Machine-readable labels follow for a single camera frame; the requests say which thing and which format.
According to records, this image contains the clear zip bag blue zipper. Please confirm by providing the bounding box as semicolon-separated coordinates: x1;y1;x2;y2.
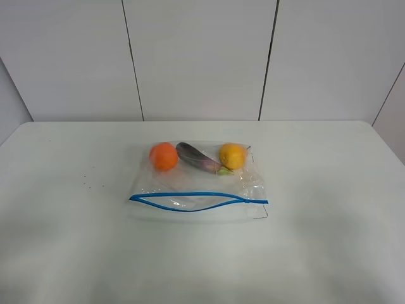
128;141;269;223

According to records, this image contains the purple eggplant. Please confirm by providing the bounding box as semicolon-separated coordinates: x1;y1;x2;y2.
175;142;234;175

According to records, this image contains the yellow lemon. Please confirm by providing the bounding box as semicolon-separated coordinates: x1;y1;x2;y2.
219;143;247;170

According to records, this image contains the orange fruit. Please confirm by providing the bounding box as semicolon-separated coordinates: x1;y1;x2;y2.
149;142;178;172

